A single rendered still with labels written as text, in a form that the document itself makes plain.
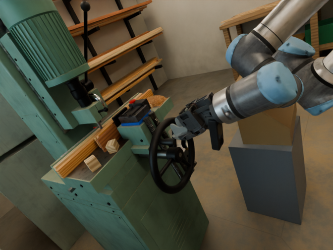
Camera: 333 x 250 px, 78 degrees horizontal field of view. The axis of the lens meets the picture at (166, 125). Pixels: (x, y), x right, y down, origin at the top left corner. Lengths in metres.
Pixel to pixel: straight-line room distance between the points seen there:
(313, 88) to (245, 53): 0.36
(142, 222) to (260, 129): 0.69
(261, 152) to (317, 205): 0.59
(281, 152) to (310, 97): 0.30
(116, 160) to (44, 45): 0.47
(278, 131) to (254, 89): 0.61
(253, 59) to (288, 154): 0.60
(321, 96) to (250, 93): 0.47
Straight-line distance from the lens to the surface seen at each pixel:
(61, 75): 0.84
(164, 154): 0.80
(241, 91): 0.49
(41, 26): 0.84
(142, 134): 0.79
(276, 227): 1.49
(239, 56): 0.64
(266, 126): 1.07
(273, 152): 1.11
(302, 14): 0.66
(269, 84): 0.47
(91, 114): 0.89
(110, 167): 0.80
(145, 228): 1.00
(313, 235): 1.48
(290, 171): 1.18
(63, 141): 1.08
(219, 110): 0.52
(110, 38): 4.07
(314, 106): 0.93
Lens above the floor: 1.26
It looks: 26 degrees down
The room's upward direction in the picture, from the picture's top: 24 degrees counter-clockwise
